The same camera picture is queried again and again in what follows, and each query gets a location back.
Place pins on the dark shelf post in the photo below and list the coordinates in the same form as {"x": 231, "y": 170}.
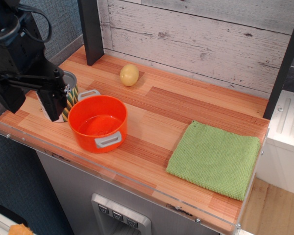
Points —
{"x": 280, "y": 80}
{"x": 90, "y": 24}

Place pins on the grey toy fridge cabinet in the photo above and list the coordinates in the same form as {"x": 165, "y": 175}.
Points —
{"x": 74, "y": 189}

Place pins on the orange object at corner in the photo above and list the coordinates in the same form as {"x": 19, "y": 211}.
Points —
{"x": 20, "y": 229}

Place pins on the dark left shelf post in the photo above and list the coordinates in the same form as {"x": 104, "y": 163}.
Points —
{"x": 90, "y": 24}

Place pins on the yellow egg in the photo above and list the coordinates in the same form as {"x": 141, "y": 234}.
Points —
{"x": 129, "y": 75}

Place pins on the green rag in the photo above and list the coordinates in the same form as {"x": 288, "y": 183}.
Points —
{"x": 215, "y": 159}

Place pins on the tin can with striped label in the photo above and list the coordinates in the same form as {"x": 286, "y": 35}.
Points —
{"x": 67, "y": 81}

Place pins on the silver dispenser panel with buttons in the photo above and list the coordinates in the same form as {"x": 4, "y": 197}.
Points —
{"x": 116, "y": 219}

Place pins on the dark right shelf post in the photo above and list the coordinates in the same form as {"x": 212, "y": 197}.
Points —
{"x": 280, "y": 80}

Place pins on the orange pot with grey handles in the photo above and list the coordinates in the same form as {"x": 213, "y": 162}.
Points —
{"x": 98, "y": 122}

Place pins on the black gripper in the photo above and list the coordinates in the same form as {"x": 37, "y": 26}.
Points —
{"x": 23, "y": 65}

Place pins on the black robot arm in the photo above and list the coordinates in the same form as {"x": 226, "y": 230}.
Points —
{"x": 18, "y": 24}

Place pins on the clear acrylic table guard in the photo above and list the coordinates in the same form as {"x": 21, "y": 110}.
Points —
{"x": 131, "y": 172}

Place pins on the white toy sink unit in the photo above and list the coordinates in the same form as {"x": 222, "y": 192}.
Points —
{"x": 276, "y": 164}

